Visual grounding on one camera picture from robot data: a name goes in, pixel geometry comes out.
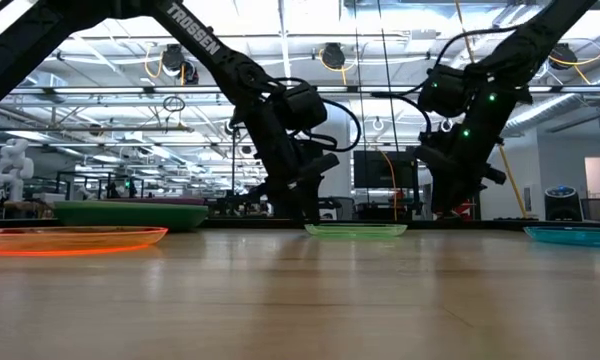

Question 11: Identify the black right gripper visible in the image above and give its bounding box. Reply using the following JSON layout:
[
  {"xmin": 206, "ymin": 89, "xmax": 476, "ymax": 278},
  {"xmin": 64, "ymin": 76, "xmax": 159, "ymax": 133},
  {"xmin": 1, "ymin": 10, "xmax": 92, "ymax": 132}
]
[{"xmin": 412, "ymin": 143, "xmax": 508, "ymax": 217}]

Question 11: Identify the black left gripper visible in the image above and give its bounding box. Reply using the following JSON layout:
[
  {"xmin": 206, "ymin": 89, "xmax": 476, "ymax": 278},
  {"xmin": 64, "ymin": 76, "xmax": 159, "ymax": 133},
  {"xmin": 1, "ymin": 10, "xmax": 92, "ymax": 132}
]
[{"xmin": 248, "ymin": 142, "xmax": 341, "ymax": 222}]

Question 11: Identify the small translucent lime plate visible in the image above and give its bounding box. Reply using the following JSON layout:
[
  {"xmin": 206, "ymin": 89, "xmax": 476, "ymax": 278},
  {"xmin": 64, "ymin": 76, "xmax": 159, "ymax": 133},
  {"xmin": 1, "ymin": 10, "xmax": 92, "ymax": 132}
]
[{"xmin": 303, "ymin": 222, "xmax": 409, "ymax": 238}]

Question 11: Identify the small translucent teal plate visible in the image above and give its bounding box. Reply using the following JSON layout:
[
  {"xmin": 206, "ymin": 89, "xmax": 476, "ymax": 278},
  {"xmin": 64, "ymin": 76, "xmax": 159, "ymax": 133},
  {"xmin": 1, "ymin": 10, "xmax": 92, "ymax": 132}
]
[{"xmin": 523, "ymin": 225, "xmax": 600, "ymax": 250}]

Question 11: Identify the purple plastic plate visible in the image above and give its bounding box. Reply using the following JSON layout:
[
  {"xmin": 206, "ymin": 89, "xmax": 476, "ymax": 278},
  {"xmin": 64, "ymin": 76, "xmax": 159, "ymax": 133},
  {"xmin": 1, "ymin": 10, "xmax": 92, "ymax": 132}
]
[{"xmin": 103, "ymin": 196, "xmax": 207, "ymax": 206}]

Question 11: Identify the small translucent orange plate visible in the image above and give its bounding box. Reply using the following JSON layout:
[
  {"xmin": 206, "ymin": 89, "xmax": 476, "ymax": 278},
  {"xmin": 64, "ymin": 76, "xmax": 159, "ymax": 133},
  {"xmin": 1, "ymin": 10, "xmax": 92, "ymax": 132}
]
[{"xmin": 0, "ymin": 225, "xmax": 170, "ymax": 257}]

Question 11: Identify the black monitor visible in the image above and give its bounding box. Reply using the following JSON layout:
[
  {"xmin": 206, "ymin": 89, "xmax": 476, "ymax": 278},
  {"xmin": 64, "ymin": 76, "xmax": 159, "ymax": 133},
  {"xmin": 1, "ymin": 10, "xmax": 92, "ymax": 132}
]
[{"xmin": 352, "ymin": 149, "xmax": 420, "ymax": 191}]

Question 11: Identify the black cylindrical air purifier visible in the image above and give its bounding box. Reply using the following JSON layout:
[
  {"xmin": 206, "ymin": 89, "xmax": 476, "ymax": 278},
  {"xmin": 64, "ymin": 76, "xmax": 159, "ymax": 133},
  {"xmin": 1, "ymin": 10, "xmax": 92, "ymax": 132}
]
[{"xmin": 543, "ymin": 185, "xmax": 584, "ymax": 223}]

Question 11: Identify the large dark green plate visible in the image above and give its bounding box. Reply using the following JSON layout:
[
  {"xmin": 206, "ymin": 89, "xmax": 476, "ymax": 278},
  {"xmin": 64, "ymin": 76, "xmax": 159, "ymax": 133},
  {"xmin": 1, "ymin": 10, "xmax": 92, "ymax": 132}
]
[{"xmin": 53, "ymin": 199, "xmax": 210, "ymax": 233}]

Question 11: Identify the orange hanging cable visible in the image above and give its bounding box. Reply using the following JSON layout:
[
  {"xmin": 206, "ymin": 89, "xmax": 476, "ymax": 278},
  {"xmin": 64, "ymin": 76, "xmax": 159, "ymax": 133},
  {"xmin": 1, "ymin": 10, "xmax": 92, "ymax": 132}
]
[{"xmin": 378, "ymin": 148, "xmax": 400, "ymax": 222}]

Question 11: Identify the black ceiling cable reel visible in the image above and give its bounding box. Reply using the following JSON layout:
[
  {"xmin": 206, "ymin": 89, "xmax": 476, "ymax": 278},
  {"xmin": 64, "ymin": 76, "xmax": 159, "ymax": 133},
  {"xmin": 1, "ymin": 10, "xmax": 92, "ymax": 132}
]
[
  {"xmin": 160, "ymin": 43, "xmax": 187, "ymax": 72},
  {"xmin": 549, "ymin": 43, "xmax": 580, "ymax": 71},
  {"xmin": 321, "ymin": 42, "xmax": 347, "ymax": 71}
]

